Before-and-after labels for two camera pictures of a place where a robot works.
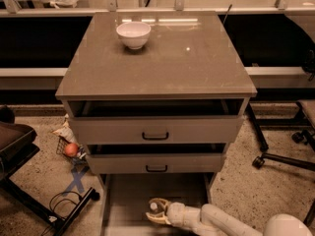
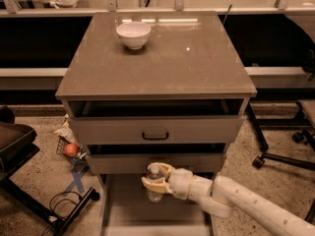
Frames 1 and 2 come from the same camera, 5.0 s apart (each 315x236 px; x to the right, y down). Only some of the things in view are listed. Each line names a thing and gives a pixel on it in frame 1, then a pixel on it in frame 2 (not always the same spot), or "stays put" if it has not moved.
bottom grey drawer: (125, 201) stays put
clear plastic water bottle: (154, 206) → (155, 174)
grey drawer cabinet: (155, 97) stays put
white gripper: (176, 213) → (179, 182)
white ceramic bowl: (135, 34) stays put
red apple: (71, 149) stays put
